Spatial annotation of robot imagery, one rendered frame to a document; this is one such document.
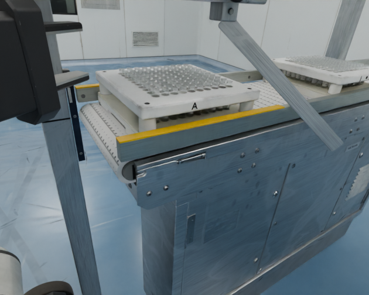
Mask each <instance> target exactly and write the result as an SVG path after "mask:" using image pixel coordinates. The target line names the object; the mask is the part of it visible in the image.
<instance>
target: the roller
mask: <svg viewBox="0 0 369 295"><path fill-rule="evenodd" d="M136 161H138V159H136V160H132V161H130V162H128V163H126V164H125V165H124V167H123V168H122V175H123V177H125V178H126V179H127V180H129V181H132V180H136V176H135V168H134V162H136Z"/></svg>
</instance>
